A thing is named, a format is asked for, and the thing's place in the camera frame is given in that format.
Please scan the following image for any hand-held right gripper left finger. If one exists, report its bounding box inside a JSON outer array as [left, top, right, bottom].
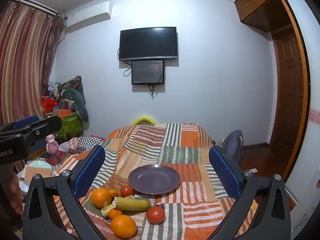
[[22, 145, 110, 240]]

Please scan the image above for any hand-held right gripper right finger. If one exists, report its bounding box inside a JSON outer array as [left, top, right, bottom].
[[209, 145, 292, 240]]

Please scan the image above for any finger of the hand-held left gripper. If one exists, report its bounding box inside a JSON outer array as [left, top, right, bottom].
[[0, 115, 40, 133], [22, 116, 62, 146]]

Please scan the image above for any large orange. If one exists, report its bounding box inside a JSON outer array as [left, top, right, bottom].
[[91, 188, 112, 208], [110, 215, 138, 239]]

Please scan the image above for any red tomato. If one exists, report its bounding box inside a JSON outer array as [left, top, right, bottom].
[[120, 185, 135, 197], [146, 206, 166, 225]]

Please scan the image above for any purple plate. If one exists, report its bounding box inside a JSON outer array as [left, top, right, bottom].
[[128, 164, 181, 195]]

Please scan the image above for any person's left hand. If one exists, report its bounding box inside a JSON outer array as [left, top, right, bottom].
[[9, 173, 25, 215]]

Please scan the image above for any pink doll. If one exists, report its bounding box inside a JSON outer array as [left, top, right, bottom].
[[46, 134, 59, 155]]

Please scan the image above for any orange box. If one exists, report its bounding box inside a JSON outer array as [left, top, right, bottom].
[[52, 109, 72, 117]]

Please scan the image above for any red bag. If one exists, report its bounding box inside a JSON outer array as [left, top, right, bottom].
[[41, 97, 60, 113]]

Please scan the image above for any green patterned box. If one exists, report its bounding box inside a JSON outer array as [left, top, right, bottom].
[[54, 112, 84, 139]]

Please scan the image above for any grey-purple backpack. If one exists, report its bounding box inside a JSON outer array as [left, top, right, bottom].
[[220, 130, 244, 165]]

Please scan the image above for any teal plate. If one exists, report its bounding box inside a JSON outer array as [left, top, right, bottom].
[[29, 160, 52, 169]]

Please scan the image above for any floral cloth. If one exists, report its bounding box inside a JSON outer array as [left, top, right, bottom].
[[59, 137, 85, 153]]

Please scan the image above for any checkered cloth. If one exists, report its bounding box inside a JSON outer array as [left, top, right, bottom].
[[72, 135, 105, 147]]

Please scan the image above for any tan cardboard box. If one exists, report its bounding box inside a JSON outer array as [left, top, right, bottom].
[[24, 166, 52, 183]]

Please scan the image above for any grey plush shark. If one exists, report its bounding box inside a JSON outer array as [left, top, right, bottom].
[[62, 87, 89, 122]]

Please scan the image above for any striped patchwork blanket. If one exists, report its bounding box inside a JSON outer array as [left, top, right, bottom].
[[51, 123, 258, 240]]

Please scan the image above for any dark patterned cushion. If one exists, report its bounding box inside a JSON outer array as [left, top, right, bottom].
[[59, 75, 85, 105]]

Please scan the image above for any striped red curtain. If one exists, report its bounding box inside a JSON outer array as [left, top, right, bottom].
[[0, 1, 66, 173]]

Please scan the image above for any yellow curved object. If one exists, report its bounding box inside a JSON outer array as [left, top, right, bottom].
[[132, 116, 155, 125]]

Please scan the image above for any brown wooden door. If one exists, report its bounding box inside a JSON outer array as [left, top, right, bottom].
[[271, 27, 304, 178]]

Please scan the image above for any curtain rod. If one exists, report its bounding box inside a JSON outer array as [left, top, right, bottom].
[[11, 0, 67, 18]]

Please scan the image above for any white air conditioner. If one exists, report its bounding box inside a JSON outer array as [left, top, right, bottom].
[[65, 1, 112, 33]]

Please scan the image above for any white wardrobe sliding door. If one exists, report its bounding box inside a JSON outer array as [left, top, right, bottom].
[[285, 0, 320, 205]]

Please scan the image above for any wooden overhead cabinet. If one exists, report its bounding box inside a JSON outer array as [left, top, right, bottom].
[[234, 0, 292, 33]]

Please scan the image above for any small black wall monitor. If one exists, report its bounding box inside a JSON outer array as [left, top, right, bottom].
[[131, 60, 165, 85]]

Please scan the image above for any wall-mounted black television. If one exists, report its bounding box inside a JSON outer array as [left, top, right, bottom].
[[118, 26, 179, 61]]

